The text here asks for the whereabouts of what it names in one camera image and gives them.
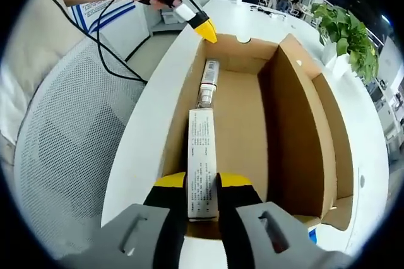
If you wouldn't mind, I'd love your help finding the person's beige shirt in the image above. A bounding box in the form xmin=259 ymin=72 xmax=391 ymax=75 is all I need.
xmin=0 ymin=0 xmax=95 ymax=162

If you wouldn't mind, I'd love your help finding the white tube with clear cap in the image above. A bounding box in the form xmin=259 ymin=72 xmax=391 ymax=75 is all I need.
xmin=196 ymin=58 xmax=221 ymax=109

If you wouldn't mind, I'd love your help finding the brown cardboard shoe box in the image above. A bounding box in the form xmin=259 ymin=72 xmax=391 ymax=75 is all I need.
xmin=156 ymin=32 xmax=354 ymax=241

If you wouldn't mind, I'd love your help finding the potted green plant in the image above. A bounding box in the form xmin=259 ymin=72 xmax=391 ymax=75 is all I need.
xmin=311 ymin=2 xmax=379 ymax=80

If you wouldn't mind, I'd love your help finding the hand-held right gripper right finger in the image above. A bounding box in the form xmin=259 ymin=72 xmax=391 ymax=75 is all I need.
xmin=215 ymin=172 xmax=352 ymax=269

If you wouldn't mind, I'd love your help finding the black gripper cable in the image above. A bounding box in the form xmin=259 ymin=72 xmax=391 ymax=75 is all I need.
xmin=40 ymin=0 xmax=148 ymax=85

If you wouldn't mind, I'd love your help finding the white printed carton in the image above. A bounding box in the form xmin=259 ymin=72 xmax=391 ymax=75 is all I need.
xmin=187 ymin=107 xmax=219 ymax=222

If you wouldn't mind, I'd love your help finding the white table cable cover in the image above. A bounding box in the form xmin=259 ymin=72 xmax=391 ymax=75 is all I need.
xmin=355 ymin=167 xmax=367 ymax=251

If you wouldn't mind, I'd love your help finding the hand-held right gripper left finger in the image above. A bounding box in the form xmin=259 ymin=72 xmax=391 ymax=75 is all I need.
xmin=59 ymin=172 xmax=188 ymax=269

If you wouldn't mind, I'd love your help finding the blue white wall poster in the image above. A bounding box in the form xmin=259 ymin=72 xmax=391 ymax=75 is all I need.
xmin=71 ymin=0 xmax=138 ymax=35

